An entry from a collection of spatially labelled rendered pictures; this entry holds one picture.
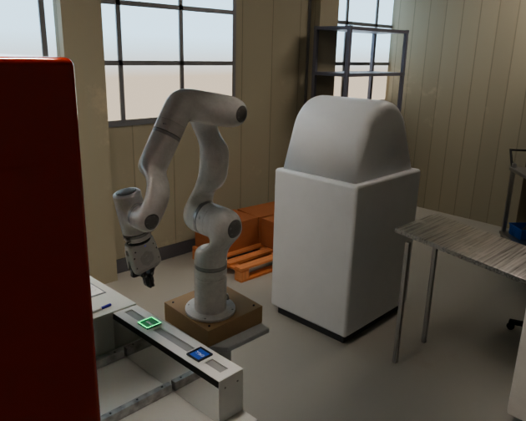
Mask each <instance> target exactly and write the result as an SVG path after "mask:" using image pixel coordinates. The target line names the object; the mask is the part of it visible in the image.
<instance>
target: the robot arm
mask: <svg viewBox="0 0 526 421"><path fill-rule="evenodd" d="M246 117H247V108H246V105H245V103H244V102H243V101H242V100H240V99H238V98H236V97H234V96H229V95H225V94H217V93H212V92H207V91H202V90H198V89H178V90H176V91H174V92H173V93H172V94H170V95H169V97H168V98H167V99H166V100H165V102H164V105H163V107H162V109H161V111H160V113H159V116H158V118H157V120H156V122H155V124H154V128H153V129H152V131H151V134H150V136H149V139H148V141H147V143H146V145H145V147H144V150H143V153H142V155H141V156H140V159H139V164H138V167H139V171H140V172H141V173H142V175H143V176H144V177H145V179H146V184H147V187H146V193H145V197H144V200H143V197H142V194H141V190H140V189H139V188H136V187H128V188H124V189H121V190H118V191H116V192H115V193H114V194H113V200H114V205H115V209H116V212H117V215H118V218H119V224H120V227H121V231H122V234H123V238H124V240H125V242H126V243H125V245H124V248H125V257H126V261H127V266H128V269H129V270H130V276H131V277H133V278H135V277H137V276H141V277H142V278H143V282H144V285H145V286H147V287H149V288H151V287H154V278H153V275H154V269H155V267H156V266H158V265H159V264H160V262H161V257H160V253H159V249H158V247H157V244H156V242H155V240H154V238H153V236H152V235H151V231H153V230H155V229H156V227H157V226H158V225H159V223H160V221H161V219H162V217H163V215H164V212H165V210H166V207H167V205H168V203H169V194H170V189H169V181H168V178H167V174H166V173H167V169H168V167H169V163H170V161H171V160H172V158H173V155H174V153H175V151H176V149H177V147H178V144H179V142H180V140H181V137H182V135H183V133H184V132H185V128H186V126H187V124H188V123H189V122H190V124H191V126H192V128H193V130H194V132H195V135H196V137H197V140H198V142H199V147H200V167H199V174H198V178H197V181H196V183H195V188H194V189H193V191H192V193H191V194H190V197H189V199H188V200H187V202H186V204H185V208H184V213H183V217H184V221H185V224H186V225H187V226H188V227H189V228H190V229H191V230H192V231H195V232H198V233H200V234H201V235H204V236H208V237H209V239H210V243H207V244H204V245H201V246H199V247H198V248H197V249H196V251H195V298H193V299H191V300H189V301H188V302H187V303H186V305H185V313H186V315H187V316H188V317H190V318H191V319H193V320H196V321H197V322H222V321H224V320H226V319H228V318H230V317H232V316H233V315H234V313H235V304H234V303H233V302H232V301H231V300H230V299H229V295H228V293H226V283H227V254H228V250H229V249H230V247H231V245H232V244H233V243H234V242H235V241H236V240H237V239H238V237H239V236H240V233H241V231H242V224H241V220H240V217H239V216H238V214H237V213H236V212H234V211H233V210H231V209H229V208H226V207H224V206H222V205H217V204H215V203H214V202H213V197H214V193H215V192H216V191H217V190H218V189H219V188H220V187H221V186H222V185H223V184H224V183H225V180H226V177H227V173H228V165H229V149H228V146H227V144H226V142H225V141H224V140H223V138H222V136H221V134H220V132H219V129H218V126H221V127H228V128H232V127H236V126H239V125H241V124H243V123H244V121H245V119H246Z"/></svg>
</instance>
